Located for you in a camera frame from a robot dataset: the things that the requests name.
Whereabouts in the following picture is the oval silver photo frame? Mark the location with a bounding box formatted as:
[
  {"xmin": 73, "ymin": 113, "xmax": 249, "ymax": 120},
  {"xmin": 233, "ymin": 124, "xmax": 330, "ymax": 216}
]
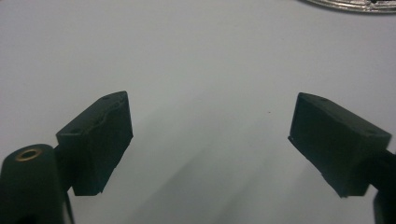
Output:
[{"xmin": 298, "ymin": 0, "xmax": 396, "ymax": 14}]

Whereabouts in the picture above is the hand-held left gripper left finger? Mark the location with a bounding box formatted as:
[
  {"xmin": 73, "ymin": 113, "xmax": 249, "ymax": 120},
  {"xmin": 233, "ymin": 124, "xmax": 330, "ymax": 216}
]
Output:
[{"xmin": 54, "ymin": 91, "xmax": 134, "ymax": 197}]

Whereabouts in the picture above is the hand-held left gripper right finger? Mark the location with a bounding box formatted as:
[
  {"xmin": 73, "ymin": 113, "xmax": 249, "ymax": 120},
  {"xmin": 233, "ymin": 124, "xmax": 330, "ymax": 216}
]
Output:
[{"xmin": 288, "ymin": 91, "xmax": 396, "ymax": 199}]

